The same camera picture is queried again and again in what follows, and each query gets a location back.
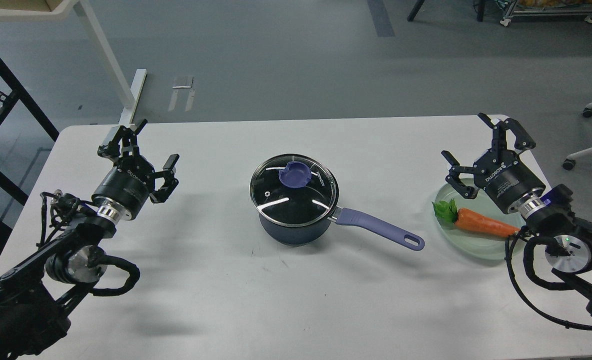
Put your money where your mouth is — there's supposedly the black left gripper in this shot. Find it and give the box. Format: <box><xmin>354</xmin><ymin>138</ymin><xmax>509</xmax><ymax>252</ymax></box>
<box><xmin>92</xmin><ymin>118</ymin><xmax>180</xmax><ymax>220</ymax></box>

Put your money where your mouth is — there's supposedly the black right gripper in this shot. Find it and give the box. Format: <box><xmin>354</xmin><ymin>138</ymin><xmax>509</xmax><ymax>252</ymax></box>
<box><xmin>441</xmin><ymin>112</ymin><xmax>546</xmax><ymax>215</ymax></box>

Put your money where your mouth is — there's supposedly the glass lid with purple knob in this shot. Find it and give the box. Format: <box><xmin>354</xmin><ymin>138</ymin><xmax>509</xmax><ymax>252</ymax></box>
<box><xmin>250</xmin><ymin>153</ymin><xmax>339</xmax><ymax>208</ymax></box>

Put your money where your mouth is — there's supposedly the blue saucepan with purple handle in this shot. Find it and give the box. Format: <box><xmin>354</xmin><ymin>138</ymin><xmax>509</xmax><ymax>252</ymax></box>
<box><xmin>256</xmin><ymin>194</ymin><xmax>425</xmax><ymax>251</ymax></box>

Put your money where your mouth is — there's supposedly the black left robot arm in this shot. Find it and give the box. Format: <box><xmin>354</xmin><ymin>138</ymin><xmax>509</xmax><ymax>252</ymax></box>
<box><xmin>0</xmin><ymin>119</ymin><xmax>179</xmax><ymax>360</ymax></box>

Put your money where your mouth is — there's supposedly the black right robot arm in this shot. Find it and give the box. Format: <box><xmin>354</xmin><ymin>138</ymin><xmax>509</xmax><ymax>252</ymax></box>
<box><xmin>442</xmin><ymin>112</ymin><xmax>592</xmax><ymax>331</ymax></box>

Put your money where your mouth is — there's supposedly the orange toy carrot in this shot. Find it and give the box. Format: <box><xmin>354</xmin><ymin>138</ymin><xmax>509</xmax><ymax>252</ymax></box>
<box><xmin>432</xmin><ymin>199</ymin><xmax>520</xmax><ymax>239</ymax></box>

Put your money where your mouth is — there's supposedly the metal wheeled cart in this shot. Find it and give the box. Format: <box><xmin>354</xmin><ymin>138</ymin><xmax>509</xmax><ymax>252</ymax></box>
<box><xmin>495</xmin><ymin>0</ymin><xmax>592</xmax><ymax>27</ymax></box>

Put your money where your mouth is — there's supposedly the white desk frame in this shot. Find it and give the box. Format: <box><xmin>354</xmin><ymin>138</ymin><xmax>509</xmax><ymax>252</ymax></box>
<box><xmin>0</xmin><ymin>0</ymin><xmax>148</xmax><ymax>126</ymax></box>

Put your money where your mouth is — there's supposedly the black table frame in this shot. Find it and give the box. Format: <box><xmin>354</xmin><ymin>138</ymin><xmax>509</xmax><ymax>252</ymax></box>
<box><xmin>0</xmin><ymin>57</ymin><xmax>59</xmax><ymax>205</ymax></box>

